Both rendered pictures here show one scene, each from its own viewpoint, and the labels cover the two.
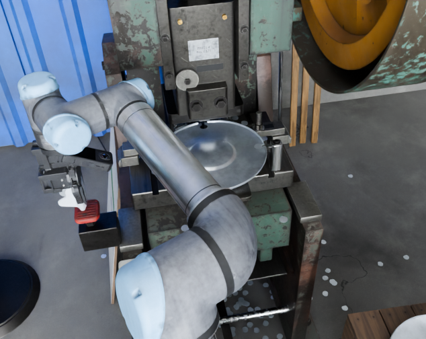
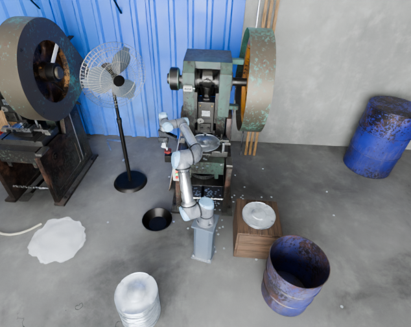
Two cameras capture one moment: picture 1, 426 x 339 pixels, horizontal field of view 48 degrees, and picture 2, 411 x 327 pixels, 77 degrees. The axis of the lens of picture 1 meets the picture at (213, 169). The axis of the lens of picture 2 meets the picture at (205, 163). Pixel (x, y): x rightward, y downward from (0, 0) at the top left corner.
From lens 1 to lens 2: 1.21 m
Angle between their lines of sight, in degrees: 7
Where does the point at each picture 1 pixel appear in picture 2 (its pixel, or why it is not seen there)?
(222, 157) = (207, 143)
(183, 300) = (183, 159)
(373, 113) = (281, 149)
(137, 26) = (188, 105)
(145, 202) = not seen: hidden behind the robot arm
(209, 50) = (207, 113)
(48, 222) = (153, 163)
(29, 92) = (161, 116)
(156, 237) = not seen: hidden behind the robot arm
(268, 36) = (222, 113)
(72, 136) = (168, 127)
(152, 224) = not seen: hidden behind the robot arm
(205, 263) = (189, 154)
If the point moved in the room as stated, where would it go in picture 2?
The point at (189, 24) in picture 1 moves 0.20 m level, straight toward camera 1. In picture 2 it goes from (202, 106) to (198, 117)
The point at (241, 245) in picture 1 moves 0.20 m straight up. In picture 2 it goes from (197, 152) to (198, 128)
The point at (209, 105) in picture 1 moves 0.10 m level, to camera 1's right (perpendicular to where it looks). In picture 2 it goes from (205, 128) to (216, 130)
